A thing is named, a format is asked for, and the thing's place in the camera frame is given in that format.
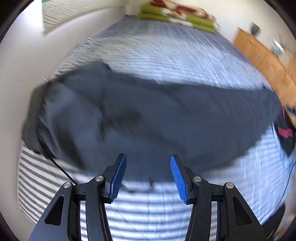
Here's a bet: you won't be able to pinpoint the folded dark grey pants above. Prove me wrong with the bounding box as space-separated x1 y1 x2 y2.
22 83 56 159

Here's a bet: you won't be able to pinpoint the landscape wall hanging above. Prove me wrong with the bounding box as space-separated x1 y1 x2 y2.
41 0 127 34

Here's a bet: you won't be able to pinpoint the black jacket pink stripe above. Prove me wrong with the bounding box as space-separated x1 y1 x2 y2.
274 107 295 156

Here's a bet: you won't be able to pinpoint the dark ceramic vase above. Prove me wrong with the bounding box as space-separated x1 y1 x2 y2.
250 22 261 37

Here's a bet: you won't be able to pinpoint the wooden slatted bed rail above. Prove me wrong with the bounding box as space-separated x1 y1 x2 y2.
233 28 295 108

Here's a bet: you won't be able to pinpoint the black cable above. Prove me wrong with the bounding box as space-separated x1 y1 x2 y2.
280 159 296 200

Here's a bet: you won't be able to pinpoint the dark navy blue pants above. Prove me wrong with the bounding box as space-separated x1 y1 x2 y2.
38 61 281 181

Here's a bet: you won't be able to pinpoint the blue white striped bedspread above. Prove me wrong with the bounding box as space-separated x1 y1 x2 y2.
17 16 295 240

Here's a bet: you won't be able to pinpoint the potted spider plant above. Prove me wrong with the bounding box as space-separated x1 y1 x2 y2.
270 35 292 58

